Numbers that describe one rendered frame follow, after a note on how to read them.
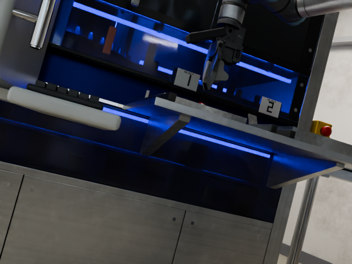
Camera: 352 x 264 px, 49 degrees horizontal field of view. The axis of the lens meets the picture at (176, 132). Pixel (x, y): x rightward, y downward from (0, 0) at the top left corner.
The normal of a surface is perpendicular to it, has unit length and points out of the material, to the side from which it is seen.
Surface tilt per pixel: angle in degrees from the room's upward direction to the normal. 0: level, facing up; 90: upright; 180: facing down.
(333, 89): 90
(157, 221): 90
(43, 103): 90
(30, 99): 90
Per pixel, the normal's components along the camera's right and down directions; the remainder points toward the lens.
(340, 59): -0.73, -0.23
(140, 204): 0.29, 0.03
